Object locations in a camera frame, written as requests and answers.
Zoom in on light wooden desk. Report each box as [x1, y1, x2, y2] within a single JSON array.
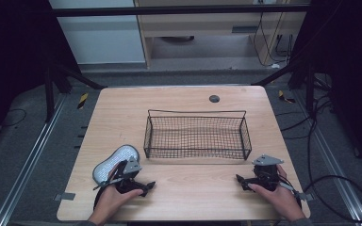
[[134, 0, 311, 69]]

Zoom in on black wire mesh basket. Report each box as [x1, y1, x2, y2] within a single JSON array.
[[142, 108, 253, 161]]

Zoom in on white cabinet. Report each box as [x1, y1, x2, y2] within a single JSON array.
[[48, 0, 147, 66]]

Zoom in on black horizontal frame bar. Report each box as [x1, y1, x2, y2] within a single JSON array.
[[50, 4, 311, 18]]

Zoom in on aluminium floor rail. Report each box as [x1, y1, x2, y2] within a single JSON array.
[[291, 89, 362, 224], [0, 93, 69, 226]]

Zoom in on person's left hand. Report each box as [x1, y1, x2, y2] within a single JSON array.
[[89, 184, 144, 226]]

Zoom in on right gripper grey cable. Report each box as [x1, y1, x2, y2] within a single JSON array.
[[276, 173, 300, 196]]

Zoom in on grey table edge bracket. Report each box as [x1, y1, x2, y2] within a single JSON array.
[[297, 192, 315, 202], [53, 191, 76, 202]]

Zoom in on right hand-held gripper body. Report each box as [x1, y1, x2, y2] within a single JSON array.
[[248, 153, 285, 192]]

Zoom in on yellow black striped tape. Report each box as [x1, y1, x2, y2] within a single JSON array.
[[277, 89, 297, 105], [76, 91, 90, 110]]

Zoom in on black hanging desk cables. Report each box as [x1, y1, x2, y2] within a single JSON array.
[[252, 11, 294, 68]]

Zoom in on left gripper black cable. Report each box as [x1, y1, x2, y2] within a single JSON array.
[[92, 178, 124, 212]]

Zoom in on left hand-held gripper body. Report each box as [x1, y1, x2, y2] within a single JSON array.
[[107, 156, 146, 194]]

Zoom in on thick black looped cable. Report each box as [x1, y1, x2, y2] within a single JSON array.
[[303, 93, 362, 224]]

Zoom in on black curtain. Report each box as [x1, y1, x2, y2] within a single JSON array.
[[290, 0, 362, 175], [0, 0, 82, 154]]

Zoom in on thin black floor cable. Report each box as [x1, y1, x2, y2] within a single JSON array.
[[0, 107, 28, 129]]

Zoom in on black metal stand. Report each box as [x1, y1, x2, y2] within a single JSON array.
[[252, 57, 317, 118], [42, 59, 108, 124]]

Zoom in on person's right hand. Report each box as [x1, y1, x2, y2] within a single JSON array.
[[247, 164, 306, 222]]

